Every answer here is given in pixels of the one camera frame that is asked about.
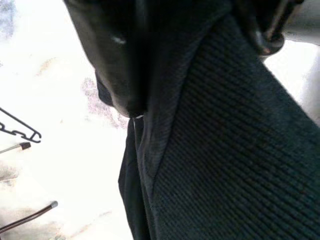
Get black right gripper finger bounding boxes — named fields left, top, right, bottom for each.
left=63, top=0, right=152, bottom=119

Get black logo t-shirt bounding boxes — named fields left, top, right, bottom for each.
left=96, top=0, right=320, bottom=240

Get silver metal clothes rack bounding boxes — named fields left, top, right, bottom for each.
left=0, top=0, right=320, bottom=155

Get marble pattern folding table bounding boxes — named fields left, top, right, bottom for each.
left=0, top=201, right=59, bottom=234

